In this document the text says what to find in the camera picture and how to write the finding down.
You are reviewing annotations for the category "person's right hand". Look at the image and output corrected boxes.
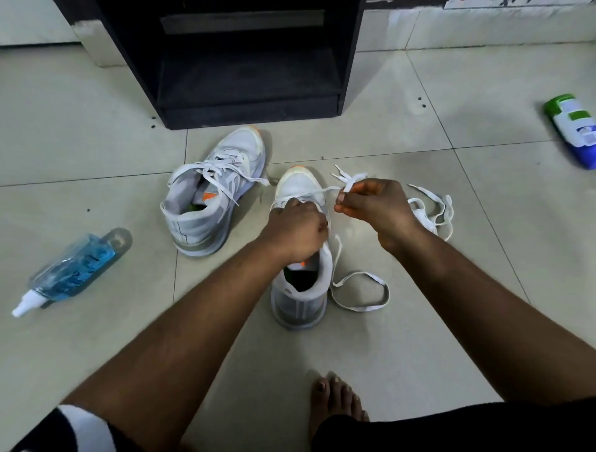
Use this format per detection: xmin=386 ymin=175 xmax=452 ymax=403
xmin=334 ymin=178 xmax=422 ymax=257

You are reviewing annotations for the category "person's left hand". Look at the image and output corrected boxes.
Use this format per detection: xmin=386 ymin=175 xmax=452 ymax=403
xmin=260 ymin=197 xmax=330 ymax=265

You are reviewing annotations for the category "person's left forearm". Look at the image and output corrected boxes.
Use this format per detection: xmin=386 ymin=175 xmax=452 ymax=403
xmin=63 ymin=235 xmax=285 ymax=452

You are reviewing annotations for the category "person's right forearm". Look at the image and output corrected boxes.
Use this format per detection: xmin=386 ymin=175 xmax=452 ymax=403
xmin=393 ymin=228 xmax=596 ymax=406

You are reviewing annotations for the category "person's right foot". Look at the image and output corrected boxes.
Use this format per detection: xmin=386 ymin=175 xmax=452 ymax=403
xmin=309 ymin=372 xmax=370 ymax=438

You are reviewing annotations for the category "black open shelf box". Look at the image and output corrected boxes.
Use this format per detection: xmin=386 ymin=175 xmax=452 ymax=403
xmin=95 ymin=0 xmax=366 ymax=131

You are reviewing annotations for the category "dark brown wooden cabinet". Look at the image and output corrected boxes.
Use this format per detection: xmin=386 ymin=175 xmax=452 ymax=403
xmin=53 ymin=0 xmax=446 ymax=27

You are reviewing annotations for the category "green blue white bottle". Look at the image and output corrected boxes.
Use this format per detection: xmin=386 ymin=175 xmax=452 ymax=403
xmin=543 ymin=94 xmax=596 ymax=171

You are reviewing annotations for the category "zebra striped garment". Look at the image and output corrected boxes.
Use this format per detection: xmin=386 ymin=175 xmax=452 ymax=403
xmin=11 ymin=398 xmax=596 ymax=452

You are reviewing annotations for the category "blue transparent bottle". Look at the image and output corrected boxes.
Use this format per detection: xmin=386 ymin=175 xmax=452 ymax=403
xmin=11 ymin=227 xmax=133 ymax=319

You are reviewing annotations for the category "white floral patterned sheet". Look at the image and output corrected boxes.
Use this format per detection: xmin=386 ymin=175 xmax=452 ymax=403
xmin=443 ymin=0 xmax=596 ymax=10

